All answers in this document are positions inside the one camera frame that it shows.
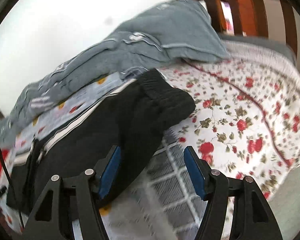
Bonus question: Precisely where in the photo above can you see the red floral white bedsheet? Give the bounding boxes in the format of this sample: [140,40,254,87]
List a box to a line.
[160,41,300,199]

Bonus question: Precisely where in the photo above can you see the black pants with white stripe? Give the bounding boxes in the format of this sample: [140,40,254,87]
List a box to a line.
[6,69,195,215]

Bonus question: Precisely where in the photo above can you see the grey folded quilt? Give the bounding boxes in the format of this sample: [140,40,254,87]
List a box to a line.
[0,0,229,142]

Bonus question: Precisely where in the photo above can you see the dark wooden bed headboard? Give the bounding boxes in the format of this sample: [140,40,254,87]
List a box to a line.
[197,0,300,67]

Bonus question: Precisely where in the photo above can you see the orange wooden door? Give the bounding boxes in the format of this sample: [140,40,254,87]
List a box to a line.
[238,0,257,36]

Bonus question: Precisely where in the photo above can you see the black cable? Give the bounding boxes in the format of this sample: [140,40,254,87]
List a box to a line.
[0,127,26,230]

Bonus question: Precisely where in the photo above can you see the fruit print grey bedsheet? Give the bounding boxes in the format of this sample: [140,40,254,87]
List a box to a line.
[0,73,231,240]

